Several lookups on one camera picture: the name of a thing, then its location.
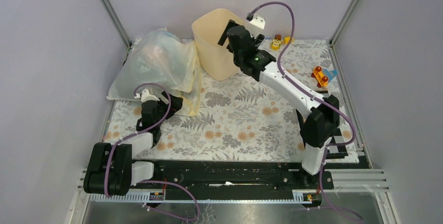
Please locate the blue triangle toy piece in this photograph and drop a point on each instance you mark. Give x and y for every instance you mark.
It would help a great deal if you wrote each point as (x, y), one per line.
(330, 74)

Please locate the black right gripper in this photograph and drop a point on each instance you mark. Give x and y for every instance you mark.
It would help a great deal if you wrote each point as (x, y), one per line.
(224, 35)

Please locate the floral patterned table mat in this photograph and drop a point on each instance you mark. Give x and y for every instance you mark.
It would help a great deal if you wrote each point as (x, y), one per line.
(239, 119)

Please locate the beige plastic trash bin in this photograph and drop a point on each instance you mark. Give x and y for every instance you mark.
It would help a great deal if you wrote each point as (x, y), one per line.
(215, 59)

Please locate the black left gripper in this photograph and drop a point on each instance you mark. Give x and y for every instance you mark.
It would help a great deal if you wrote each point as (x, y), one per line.
(175, 105)

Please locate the black white checkerboard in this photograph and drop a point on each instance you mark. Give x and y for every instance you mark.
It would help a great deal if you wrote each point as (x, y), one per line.
(323, 125)

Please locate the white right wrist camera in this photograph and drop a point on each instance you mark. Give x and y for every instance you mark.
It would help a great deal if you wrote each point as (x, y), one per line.
(256, 21)

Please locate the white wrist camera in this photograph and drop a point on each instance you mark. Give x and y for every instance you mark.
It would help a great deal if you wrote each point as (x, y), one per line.
(256, 21)
(148, 94)

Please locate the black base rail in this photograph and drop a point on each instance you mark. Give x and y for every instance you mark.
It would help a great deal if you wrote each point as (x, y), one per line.
(233, 181)

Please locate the orange red toy car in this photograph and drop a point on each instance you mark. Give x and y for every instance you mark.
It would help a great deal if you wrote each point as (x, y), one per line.
(321, 78)

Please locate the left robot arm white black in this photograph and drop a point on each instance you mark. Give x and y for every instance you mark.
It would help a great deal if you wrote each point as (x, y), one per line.
(111, 169)

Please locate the yellow toy block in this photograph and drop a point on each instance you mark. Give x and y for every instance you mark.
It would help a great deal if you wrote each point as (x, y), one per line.
(288, 40)

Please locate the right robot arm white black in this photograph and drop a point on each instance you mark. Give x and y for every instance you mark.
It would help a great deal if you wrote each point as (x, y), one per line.
(263, 67)

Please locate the yellow toy figure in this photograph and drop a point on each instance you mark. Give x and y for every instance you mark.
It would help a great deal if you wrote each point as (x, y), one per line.
(275, 45)

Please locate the translucent white yellow trash bag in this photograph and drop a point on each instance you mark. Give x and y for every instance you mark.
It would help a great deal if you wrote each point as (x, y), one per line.
(162, 58)

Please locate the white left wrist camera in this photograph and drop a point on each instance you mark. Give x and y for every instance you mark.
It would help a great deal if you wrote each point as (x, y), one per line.
(148, 94)

